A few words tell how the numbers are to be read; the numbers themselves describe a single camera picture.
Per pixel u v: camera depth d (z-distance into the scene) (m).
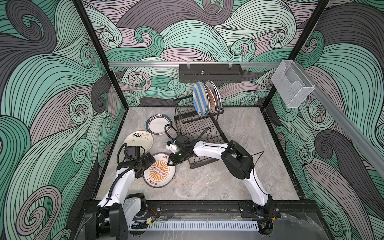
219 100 0.79
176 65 0.95
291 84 0.79
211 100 0.76
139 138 1.01
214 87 0.78
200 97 0.85
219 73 0.95
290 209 0.74
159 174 0.84
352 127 0.58
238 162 0.53
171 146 0.85
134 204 0.60
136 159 0.66
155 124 1.09
